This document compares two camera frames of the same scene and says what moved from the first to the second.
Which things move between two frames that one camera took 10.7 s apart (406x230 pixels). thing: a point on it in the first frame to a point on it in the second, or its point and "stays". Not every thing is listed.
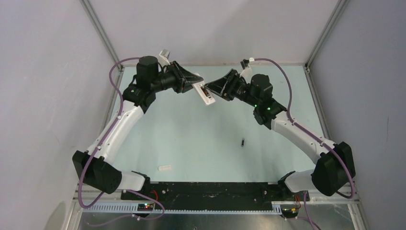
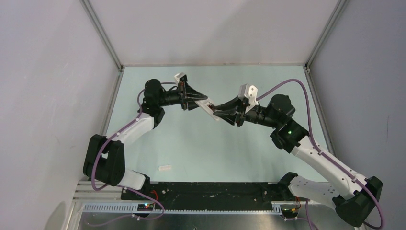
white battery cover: [164, 167] stays
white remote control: [209, 99] to [208, 106]
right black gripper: [221, 86] to [231, 106]
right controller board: [289, 211] stays
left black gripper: [183, 78] to [190, 94]
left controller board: [145, 207] stays
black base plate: [217, 192] stays
